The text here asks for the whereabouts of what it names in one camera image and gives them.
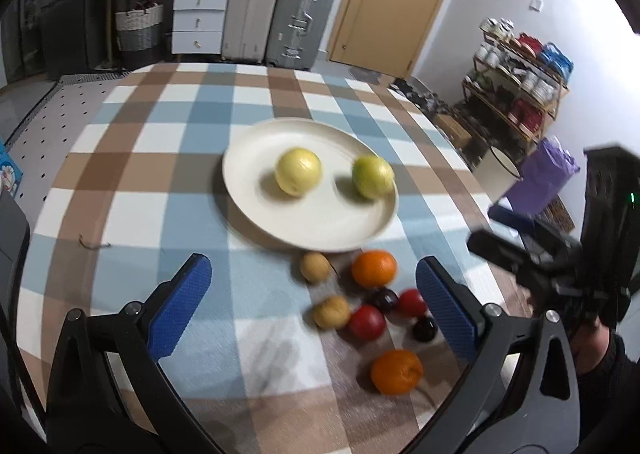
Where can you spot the person's right forearm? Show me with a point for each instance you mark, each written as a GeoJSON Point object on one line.
{"type": "Point", "coordinates": [615, 399]}

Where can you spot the wooden door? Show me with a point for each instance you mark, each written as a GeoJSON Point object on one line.
{"type": "Point", "coordinates": [395, 9]}

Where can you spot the checked tablecloth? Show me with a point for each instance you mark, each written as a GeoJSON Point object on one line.
{"type": "Point", "coordinates": [165, 159]}

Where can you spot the silver suitcase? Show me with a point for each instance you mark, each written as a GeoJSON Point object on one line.
{"type": "Point", "coordinates": [300, 19]}

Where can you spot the group of racked shoes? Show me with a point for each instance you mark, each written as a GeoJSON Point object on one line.
{"type": "Point", "coordinates": [525, 69]}

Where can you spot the beige suitcase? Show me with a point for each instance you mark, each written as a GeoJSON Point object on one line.
{"type": "Point", "coordinates": [250, 9]}

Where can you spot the orange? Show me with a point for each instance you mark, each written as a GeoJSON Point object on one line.
{"type": "Point", "coordinates": [373, 269]}
{"type": "Point", "coordinates": [396, 372]}

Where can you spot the dark chair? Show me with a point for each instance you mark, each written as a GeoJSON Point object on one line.
{"type": "Point", "coordinates": [12, 234]}

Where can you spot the purple bag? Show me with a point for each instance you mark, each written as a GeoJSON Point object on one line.
{"type": "Point", "coordinates": [542, 179]}

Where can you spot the wooden shoe rack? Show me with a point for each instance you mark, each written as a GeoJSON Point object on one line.
{"type": "Point", "coordinates": [522, 129]}

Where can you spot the cream round plate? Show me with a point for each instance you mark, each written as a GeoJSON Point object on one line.
{"type": "Point", "coordinates": [310, 219]}

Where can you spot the woven laundry basket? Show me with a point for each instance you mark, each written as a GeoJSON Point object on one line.
{"type": "Point", "coordinates": [139, 32]}

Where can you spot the brown round fruit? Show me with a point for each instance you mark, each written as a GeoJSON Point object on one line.
{"type": "Point", "coordinates": [315, 266]}
{"type": "Point", "coordinates": [331, 312]}

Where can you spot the green-yellow apple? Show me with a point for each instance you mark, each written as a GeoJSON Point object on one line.
{"type": "Point", "coordinates": [372, 177]}

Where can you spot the brown cardboard box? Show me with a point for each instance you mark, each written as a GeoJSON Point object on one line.
{"type": "Point", "coordinates": [452, 130]}

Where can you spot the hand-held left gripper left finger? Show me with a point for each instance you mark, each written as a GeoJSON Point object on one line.
{"type": "Point", "coordinates": [185, 304]}

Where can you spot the white light switch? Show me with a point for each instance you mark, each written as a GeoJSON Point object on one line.
{"type": "Point", "coordinates": [536, 4]}

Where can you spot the dark purple plum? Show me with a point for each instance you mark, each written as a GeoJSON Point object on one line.
{"type": "Point", "coordinates": [384, 300]}
{"type": "Point", "coordinates": [425, 329]}

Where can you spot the scattered sneakers group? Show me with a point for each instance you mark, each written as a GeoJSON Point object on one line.
{"type": "Point", "coordinates": [420, 94]}

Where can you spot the white desk with drawers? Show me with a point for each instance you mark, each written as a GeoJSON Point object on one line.
{"type": "Point", "coordinates": [197, 9]}

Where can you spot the blue printed box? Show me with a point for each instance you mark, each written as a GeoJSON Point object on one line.
{"type": "Point", "coordinates": [10, 169]}

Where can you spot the white bucket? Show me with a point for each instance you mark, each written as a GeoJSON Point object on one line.
{"type": "Point", "coordinates": [500, 174]}

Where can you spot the person's right hand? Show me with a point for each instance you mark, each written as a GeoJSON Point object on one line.
{"type": "Point", "coordinates": [590, 349]}

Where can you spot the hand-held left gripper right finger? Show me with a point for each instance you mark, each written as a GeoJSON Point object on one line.
{"type": "Point", "coordinates": [445, 309]}

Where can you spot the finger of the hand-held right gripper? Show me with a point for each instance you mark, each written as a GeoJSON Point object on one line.
{"type": "Point", "coordinates": [500, 251]}
{"type": "Point", "coordinates": [525, 226]}

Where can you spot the grey dotted floor mat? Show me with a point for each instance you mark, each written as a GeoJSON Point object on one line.
{"type": "Point", "coordinates": [55, 109]}

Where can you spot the red tomato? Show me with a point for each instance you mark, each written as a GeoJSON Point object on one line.
{"type": "Point", "coordinates": [412, 302]}
{"type": "Point", "coordinates": [367, 322]}

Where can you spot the dark grey refrigerator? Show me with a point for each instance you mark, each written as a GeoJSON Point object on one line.
{"type": "Point", "coordinates": [70, 34]}

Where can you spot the yellow apple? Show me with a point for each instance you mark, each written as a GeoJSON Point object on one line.
{"type": "Point", "coordinates": [298, 172]}

